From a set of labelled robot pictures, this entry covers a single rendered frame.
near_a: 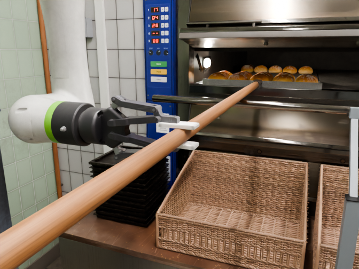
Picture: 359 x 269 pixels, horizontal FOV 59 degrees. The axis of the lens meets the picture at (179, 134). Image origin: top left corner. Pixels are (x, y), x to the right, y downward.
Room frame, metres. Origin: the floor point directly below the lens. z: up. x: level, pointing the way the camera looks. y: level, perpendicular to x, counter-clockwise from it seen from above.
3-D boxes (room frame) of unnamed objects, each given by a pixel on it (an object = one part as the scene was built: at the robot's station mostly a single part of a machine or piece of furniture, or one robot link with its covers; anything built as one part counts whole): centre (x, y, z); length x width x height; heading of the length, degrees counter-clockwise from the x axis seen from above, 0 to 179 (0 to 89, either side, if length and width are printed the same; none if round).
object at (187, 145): (0.58, 0.00, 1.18); 0.07 x 0.03 x 0.01; 69
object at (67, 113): (0.67, 0.21, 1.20); 0.12 x 0.06 x 0.09; 159
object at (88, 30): (1.79, 0.53, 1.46); 0.10 x 0.07 x 0.10; 68
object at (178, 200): (1.25, -0.25, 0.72); 0.56 x 0.49 x 0.28; 69
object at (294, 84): (1.68, -0.44, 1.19); 0.55 x 0.36 x 0.03; 69
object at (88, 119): (0.64, 0.15, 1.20); 0.09 x 0.07 x 0.08; 69
